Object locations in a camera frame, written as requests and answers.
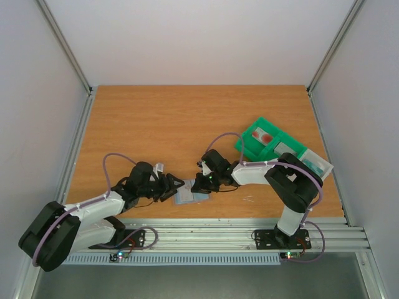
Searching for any red white cards stack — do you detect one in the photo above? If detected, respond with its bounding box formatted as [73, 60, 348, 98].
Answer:
[251, 127, 273, 146]

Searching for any white translucent bin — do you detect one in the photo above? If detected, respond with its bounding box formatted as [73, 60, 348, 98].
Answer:
[299, 149, 334, 181]

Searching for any aluminium corner post left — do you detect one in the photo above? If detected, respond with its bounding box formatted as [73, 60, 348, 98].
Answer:
[34, 0, 92, 95]

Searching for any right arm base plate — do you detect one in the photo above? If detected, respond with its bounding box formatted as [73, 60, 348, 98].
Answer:
[251, 229, 312, 250]

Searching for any left controller board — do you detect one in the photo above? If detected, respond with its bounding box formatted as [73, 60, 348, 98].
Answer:
[109, 252, 130, 262]

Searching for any green bin far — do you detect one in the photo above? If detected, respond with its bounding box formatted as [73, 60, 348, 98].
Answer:
[234, 117, 282, 161]

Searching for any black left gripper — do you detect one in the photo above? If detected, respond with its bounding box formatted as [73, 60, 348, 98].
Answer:
[139, 174, 185, 202]

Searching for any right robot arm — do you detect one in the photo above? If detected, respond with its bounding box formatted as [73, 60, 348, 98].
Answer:
[191, 149, 323, 249]

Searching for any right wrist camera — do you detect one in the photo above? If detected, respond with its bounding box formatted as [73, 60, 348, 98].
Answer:
[197, 160, 212, 176]

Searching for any aluminium corner post right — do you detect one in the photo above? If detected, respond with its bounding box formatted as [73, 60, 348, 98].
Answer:
[306, 0, 365, 97]

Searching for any aluminium corner post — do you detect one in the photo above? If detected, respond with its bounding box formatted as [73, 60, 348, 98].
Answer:
[306, 0, 365, 97]
[34, 0, 92, 95]

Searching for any green bin middle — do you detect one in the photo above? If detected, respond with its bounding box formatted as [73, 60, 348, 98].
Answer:
[264, 133, 307, 160]

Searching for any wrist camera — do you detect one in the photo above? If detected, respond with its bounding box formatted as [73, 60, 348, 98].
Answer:
[154, 163, 164, 174]
[197, 160, 212, 176]

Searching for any controller board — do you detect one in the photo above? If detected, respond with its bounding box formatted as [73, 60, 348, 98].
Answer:
[109, 252, 130, 262]
[280, 251, 303, 260]

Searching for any white pink patterned card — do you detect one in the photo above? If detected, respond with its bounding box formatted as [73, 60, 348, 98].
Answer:
[175, 180, 195, 205]

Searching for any teal cards stack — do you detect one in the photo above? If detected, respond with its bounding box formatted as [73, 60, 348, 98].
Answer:
[302, 159, 324, 176]

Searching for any green bin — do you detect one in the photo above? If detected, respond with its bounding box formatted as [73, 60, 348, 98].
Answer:
[234, 117, 282, 161]
[264, 133, 307, 160]

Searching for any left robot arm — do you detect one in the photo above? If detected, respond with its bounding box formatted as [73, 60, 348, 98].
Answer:
[18, 161, 185, 272]

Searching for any right controller board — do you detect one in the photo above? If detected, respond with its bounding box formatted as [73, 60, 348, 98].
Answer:
[280, 251, 303, 260]

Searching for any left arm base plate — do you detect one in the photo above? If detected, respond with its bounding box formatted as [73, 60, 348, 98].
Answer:
[89, 229, 146, 250]

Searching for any grey slotted cable duct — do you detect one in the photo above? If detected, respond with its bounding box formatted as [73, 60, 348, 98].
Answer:
[64, 252, 281, 267]

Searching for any aluminium table edge rail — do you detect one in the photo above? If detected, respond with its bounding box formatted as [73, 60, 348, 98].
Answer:
[29, 217, 372, 253]

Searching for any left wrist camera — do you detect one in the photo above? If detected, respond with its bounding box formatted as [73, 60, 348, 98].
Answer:
[154, 163, 164, 174]

